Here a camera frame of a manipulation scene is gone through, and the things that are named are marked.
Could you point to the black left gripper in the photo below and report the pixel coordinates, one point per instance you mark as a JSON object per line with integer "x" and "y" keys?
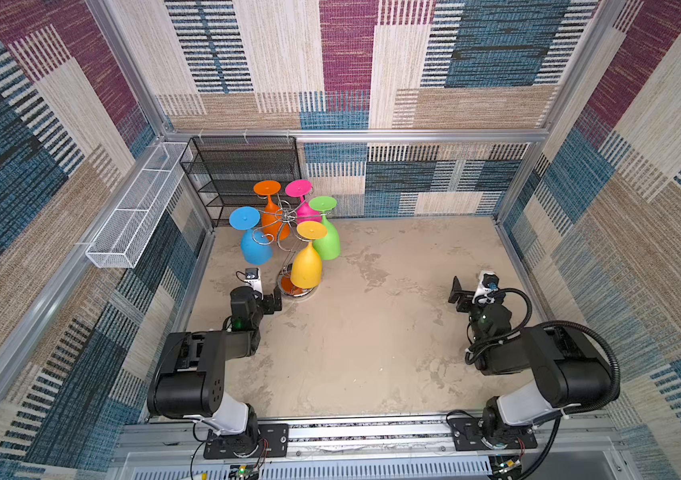
{"x": 268, "y": 300}

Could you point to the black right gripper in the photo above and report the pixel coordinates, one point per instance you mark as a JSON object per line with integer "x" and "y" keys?
{"x": 465, "y": 297}

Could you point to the yellow plastic wine glass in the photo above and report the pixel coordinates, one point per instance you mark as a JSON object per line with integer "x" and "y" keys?
{"x": 307, "y": 266}

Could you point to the blue plastic wine glass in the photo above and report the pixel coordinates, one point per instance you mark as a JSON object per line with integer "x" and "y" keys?
{"x": 254, "y": 245}

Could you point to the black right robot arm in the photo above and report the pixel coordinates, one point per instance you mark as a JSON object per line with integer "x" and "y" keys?
{"x": 574, "y": 369}

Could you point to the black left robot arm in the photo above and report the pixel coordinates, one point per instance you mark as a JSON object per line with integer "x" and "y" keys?
{"x": 188, "y": 383}

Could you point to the orange plastic wine glass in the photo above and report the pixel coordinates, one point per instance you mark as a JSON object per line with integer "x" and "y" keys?
{"x": 271, "y": 224}

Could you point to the green plastic wine glass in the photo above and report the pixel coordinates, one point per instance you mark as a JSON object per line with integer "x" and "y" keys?
{"x": 328, "y": 247}

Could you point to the pink plastic wine glass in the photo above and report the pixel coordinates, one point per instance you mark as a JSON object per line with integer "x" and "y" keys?
{"x": 299, "y": 189}

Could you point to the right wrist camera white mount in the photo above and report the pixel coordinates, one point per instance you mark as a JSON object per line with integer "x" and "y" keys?
{"x": 488, "y": 283}

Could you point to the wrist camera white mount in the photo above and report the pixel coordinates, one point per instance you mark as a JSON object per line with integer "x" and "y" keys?
{"x": 488, "y": 283}
{"x": 254, "y": 279}

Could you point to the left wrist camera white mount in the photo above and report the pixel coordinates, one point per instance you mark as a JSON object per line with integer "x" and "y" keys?
{"x": 254, "y": 279}

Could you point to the chrome wire wine glass rack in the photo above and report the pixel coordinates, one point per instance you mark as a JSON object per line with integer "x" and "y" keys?
{"x": 291, "y": 246}

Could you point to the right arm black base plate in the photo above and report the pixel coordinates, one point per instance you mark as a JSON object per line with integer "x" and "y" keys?
{"x": 470, "y": 433}

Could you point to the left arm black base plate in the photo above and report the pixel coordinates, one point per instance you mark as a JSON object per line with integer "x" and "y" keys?
{"x": 263, "y": 441}

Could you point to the black wire shelf rack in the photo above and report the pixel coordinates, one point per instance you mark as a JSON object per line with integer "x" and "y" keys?
{"x": 224, "y": 170}

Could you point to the white wire mesh basket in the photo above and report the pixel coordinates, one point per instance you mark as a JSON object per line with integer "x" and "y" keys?
{"x": 122, "y": 240}

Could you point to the aluminium front rail frame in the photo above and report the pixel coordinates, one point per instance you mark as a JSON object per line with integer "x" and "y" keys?
{"x": 403, "y": 446}

